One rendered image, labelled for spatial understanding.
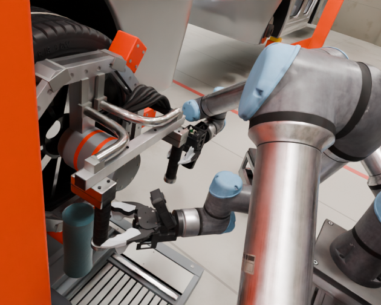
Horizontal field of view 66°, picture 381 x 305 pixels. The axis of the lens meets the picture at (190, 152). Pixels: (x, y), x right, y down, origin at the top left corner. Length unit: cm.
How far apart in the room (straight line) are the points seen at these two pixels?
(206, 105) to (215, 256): 107
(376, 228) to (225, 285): 106
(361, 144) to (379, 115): 6
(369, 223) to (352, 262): 11
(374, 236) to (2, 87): 79
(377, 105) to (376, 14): 1480
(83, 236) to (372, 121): 75
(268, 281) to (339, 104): 24
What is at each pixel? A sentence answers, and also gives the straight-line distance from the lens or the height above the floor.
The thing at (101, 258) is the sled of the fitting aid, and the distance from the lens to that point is 151.
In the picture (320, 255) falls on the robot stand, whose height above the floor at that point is 82.
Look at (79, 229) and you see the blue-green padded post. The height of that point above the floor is 72.
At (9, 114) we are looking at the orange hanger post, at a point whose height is 125.
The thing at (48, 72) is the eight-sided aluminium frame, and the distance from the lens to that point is 74.
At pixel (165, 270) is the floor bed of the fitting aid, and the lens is 160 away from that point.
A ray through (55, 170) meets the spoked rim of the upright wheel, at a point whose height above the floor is 73.
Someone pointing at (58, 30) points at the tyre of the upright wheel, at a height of 117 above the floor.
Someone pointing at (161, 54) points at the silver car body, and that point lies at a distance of 151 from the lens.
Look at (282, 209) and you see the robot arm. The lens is 37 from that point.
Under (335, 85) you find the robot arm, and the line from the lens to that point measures 43.
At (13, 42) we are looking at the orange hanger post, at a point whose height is 131.
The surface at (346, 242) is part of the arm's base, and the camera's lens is 90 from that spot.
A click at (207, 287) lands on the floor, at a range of 170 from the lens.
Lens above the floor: 140
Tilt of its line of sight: 33 degrees down
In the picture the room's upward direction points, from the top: 15 degrees clockwise
